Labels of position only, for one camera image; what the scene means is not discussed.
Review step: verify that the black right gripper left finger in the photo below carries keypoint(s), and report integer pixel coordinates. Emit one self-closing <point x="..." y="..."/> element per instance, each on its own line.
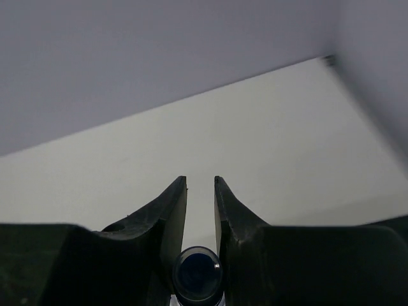
<point x="127" y="263"/>

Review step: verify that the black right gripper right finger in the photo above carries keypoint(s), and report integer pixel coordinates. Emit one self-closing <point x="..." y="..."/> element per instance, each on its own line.
<point x="308" y="265"/>

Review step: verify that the clear spray bottle blue cap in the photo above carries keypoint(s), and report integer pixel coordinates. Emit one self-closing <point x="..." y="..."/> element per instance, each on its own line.
<point x="198" y="278"/>

